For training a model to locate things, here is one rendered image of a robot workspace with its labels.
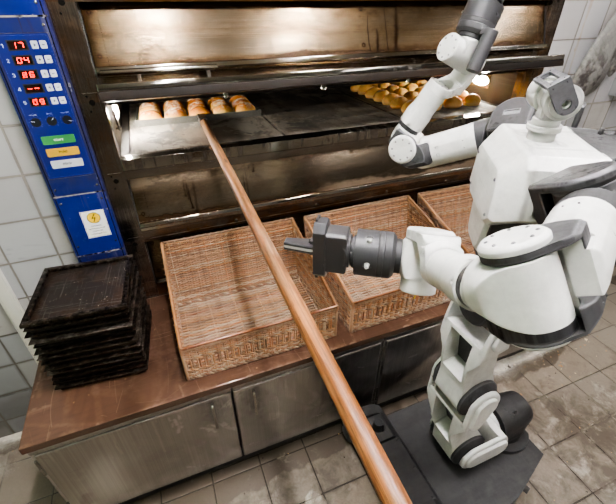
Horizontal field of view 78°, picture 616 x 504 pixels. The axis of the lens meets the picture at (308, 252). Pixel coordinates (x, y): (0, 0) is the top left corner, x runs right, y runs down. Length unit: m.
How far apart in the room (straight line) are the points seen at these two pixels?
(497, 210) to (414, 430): 1.14
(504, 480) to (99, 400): 1.44
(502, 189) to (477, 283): 0.37
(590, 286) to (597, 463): 1.73
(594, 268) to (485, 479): 1.32
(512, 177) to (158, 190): 1.17
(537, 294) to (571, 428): 1.81
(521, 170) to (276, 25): 0.96
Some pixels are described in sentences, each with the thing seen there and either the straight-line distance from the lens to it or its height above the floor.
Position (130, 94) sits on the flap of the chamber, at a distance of 1.26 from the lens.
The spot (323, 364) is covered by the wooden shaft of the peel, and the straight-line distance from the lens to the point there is 0.57.
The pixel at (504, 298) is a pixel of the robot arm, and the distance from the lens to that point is 0.48.
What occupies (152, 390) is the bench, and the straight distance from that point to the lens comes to 1.40.
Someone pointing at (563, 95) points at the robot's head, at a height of 1.50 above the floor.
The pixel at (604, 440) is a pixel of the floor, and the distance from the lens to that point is 2.30.
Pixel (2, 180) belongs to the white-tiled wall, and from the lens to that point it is 1.54.
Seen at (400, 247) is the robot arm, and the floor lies 1.27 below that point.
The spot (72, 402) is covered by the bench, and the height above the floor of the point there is 0.58.
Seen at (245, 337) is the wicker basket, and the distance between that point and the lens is 1.30.
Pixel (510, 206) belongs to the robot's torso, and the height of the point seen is 1.31.
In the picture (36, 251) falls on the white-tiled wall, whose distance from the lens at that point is 1.64.
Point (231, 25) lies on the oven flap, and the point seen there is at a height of 1.57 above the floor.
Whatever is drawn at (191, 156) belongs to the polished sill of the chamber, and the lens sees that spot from 1.47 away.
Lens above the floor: 1.64
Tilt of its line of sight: 34 degrees down
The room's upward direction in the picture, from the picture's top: straight up
